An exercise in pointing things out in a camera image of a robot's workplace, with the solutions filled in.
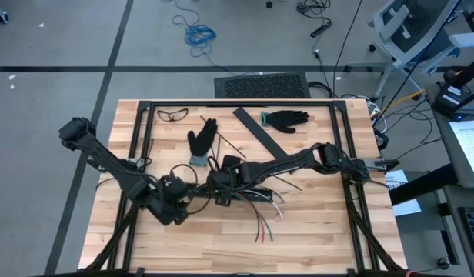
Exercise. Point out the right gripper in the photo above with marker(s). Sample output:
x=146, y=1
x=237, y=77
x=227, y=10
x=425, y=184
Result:
x=233, y=177

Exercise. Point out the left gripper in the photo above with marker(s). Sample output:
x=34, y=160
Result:
x=173, y=200

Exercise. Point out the black glove grey cuff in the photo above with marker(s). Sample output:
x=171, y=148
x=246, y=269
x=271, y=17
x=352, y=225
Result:
x=202, y=142

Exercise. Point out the black perforated rack rail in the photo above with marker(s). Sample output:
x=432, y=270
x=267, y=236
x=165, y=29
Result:
x=252, y=195

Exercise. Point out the black bar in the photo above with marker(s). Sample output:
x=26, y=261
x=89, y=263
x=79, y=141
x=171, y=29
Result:
x=260, y=132

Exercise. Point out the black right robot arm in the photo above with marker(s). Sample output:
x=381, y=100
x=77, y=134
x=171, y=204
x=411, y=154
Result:
x=298, y=159

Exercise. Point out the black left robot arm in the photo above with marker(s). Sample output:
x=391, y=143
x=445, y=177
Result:
x=106, y=161

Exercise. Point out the clear safety glasses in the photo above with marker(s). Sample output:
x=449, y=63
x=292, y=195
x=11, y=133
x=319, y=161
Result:
x=178, y=114

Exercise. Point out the black glove green cuff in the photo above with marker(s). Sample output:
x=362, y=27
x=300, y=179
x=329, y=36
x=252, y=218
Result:
x=285, y=119

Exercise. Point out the black floor grate mat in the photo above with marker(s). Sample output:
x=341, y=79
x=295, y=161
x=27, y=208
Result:
x=264, y=85

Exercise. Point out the white printed label sheet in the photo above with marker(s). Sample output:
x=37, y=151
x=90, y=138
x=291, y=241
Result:
x=396, y=181

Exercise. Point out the small black floor object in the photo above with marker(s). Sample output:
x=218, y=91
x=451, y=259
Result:
x=268, y=4

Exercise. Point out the black power strip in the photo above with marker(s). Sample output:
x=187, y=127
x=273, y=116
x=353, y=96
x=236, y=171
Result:
x=321, y=29

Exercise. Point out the white paper sheet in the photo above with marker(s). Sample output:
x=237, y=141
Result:
x=408, y=207

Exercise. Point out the black caster wheel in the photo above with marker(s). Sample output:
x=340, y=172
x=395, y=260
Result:
x=0, y=15
x=444, y=263

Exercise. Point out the grey office chair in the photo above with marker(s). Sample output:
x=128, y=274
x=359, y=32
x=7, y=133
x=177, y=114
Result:
x=398, y=23

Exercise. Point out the grey desk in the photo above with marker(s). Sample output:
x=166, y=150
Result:
x=458, y=196

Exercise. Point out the black box device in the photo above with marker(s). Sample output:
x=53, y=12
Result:
x=448, y=101

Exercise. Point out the white lit monitor screen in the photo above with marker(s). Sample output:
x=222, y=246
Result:
x=471, y=146

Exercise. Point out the black aluminium rig frame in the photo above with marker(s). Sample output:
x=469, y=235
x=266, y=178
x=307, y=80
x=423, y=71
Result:
x=241, y=103

